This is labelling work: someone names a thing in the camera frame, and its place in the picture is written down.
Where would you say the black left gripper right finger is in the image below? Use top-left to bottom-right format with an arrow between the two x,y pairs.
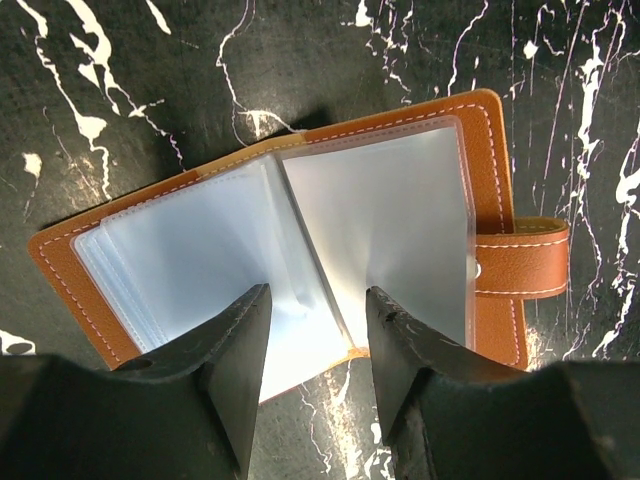
364,286 -> 531,480

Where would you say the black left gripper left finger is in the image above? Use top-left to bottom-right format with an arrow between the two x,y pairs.
109,283 -> 274,480

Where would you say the brown leather card holder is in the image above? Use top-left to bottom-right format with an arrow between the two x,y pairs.
28,89 -> 569,400

